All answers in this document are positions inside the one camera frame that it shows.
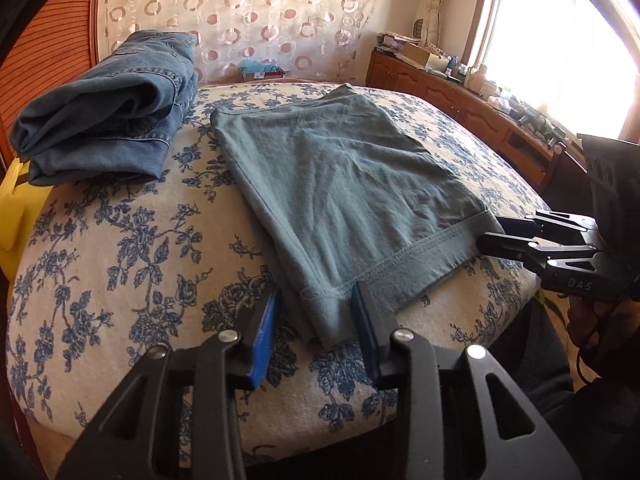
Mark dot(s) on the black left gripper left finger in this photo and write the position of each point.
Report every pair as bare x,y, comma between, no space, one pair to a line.
173,416

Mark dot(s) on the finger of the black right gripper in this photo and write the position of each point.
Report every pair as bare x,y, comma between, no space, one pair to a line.
556,227
556,256

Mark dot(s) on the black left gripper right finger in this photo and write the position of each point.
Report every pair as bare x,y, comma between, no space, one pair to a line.
459,413

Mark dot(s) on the teal green shorts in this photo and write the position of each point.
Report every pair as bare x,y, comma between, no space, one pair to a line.
344,197

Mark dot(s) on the person's right hand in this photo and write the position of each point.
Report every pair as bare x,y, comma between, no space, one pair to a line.
597,324

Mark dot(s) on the long wooden sideboard cabinet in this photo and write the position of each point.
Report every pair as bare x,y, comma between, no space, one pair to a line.
547,169

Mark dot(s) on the blue floral white quilt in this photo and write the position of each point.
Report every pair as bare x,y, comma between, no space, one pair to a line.
110,270

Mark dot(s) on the cardboard box on sideboard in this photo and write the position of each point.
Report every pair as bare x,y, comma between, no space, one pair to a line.
430,57

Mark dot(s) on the yellow plush toy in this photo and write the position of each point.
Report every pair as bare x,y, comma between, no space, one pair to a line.
20,207

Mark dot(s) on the folded blue denim jeans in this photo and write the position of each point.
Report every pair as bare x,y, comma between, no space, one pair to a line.
116,120

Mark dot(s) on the sheer circle-pattern curtain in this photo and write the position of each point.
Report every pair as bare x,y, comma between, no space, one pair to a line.
308,39

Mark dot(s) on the cardboard box with teal cloth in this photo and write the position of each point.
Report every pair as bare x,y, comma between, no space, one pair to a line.
251,70

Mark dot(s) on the wooden slatted wardrobe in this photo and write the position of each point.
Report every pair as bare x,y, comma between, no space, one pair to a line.
57,46

